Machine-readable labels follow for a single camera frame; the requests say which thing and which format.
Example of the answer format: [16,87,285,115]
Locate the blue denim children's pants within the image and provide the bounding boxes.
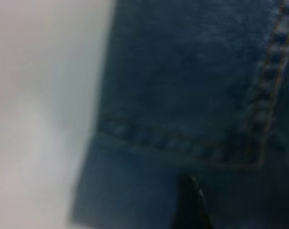
[70,0,289,229]

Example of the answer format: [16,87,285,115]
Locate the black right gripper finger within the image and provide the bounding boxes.
[174,174,215,229]

